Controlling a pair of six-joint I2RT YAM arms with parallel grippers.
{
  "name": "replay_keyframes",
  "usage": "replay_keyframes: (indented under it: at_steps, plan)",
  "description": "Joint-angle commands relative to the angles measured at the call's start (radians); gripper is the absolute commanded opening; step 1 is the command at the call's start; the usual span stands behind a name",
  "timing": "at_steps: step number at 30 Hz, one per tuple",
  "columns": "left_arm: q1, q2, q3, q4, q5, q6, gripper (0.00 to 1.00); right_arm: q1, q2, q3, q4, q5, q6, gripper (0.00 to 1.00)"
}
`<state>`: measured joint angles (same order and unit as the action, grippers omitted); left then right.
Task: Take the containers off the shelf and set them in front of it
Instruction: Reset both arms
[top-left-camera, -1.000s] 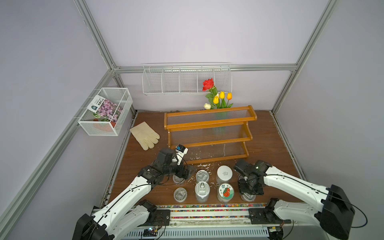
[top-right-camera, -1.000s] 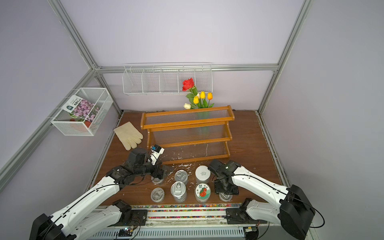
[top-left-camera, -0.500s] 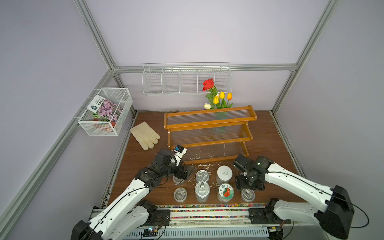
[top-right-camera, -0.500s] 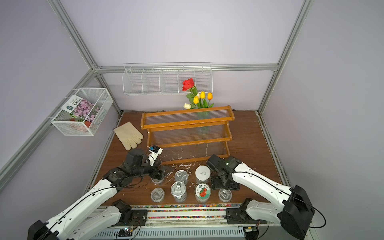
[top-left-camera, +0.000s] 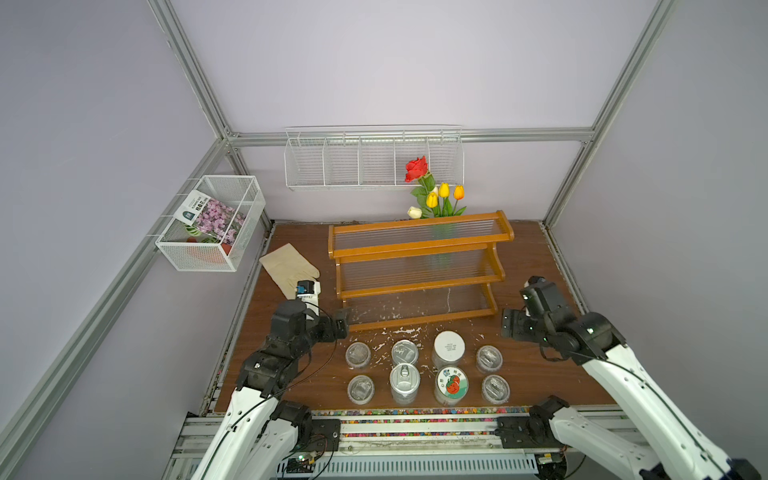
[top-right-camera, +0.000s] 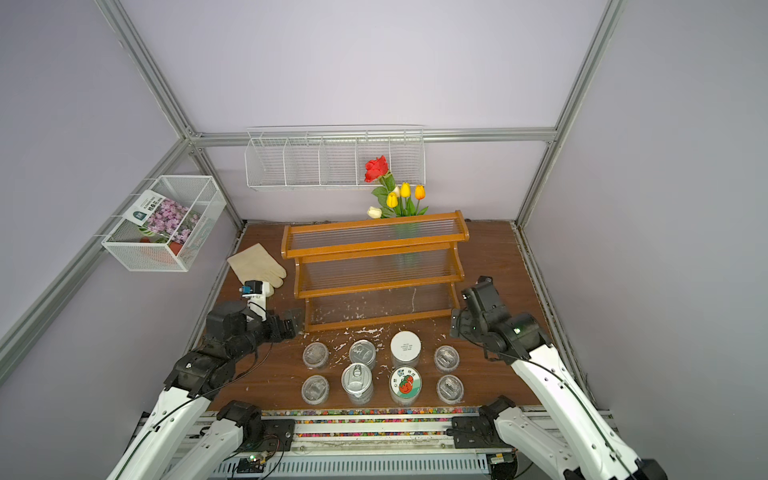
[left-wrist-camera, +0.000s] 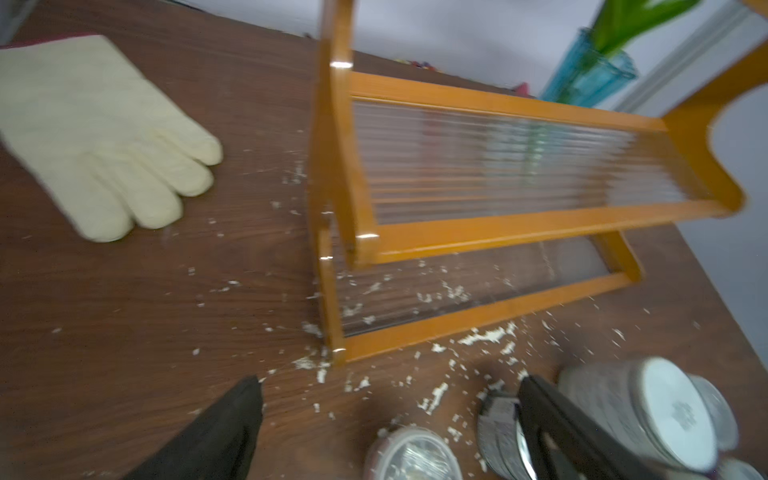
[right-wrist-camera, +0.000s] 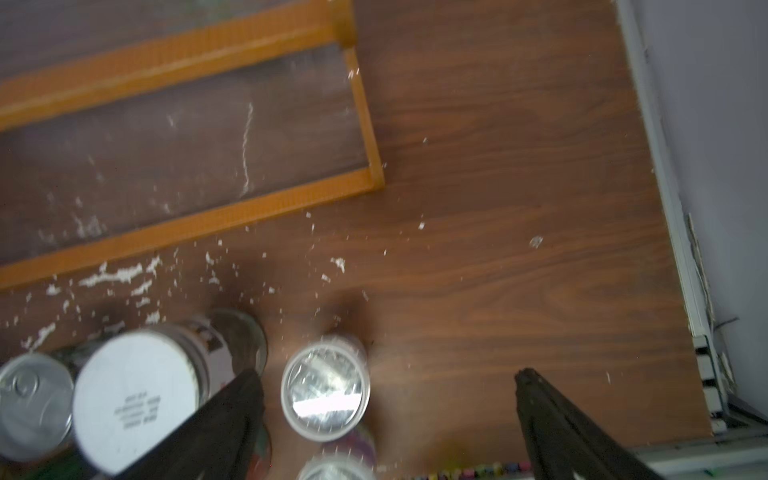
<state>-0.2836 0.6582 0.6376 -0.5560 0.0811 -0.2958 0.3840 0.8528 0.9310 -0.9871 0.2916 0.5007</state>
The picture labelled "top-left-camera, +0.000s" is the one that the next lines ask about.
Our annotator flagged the purple flower seed packet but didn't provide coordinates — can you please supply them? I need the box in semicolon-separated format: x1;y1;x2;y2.
173;190;246;245

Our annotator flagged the orange wooden glass shelf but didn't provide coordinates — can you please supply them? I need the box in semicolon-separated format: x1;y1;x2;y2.
328;211;514;332

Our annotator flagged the clear tub shelf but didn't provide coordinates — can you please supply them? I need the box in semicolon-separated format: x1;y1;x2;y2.
481;374;511;405

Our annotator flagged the cream work glove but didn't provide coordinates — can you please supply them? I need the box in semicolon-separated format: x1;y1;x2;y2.
259;243;320;299

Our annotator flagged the clear small plastic tub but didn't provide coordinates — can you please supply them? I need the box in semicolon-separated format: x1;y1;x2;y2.
345;342;372;369

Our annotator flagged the small white wire basket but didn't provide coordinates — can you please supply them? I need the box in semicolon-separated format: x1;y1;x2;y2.
155;175;266;273

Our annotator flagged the tomato label seed jar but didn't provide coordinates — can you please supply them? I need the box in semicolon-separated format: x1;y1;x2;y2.
434;366;469;406

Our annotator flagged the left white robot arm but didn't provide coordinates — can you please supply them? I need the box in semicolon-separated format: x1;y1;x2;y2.
192;299;349;479

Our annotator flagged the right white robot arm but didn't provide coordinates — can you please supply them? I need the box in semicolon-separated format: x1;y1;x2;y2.
501;276;761;479

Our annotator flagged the artificial flower bouquet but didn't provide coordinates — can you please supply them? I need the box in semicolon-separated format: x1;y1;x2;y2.
405;156;466;220

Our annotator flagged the long white wire basket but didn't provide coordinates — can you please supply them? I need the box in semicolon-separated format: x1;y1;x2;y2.
284;124;465;190

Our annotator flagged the teal glass vase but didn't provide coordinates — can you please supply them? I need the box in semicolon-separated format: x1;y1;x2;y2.
432;252;457;270

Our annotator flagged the tall white Ideal jar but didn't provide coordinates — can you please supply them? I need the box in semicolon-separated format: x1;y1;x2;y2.
432;330;466;369

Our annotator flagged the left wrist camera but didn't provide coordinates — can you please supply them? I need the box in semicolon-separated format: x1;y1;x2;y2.
296;280;321;318

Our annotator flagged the metal base rail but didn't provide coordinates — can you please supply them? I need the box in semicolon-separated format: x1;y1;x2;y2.
163;406;659;479

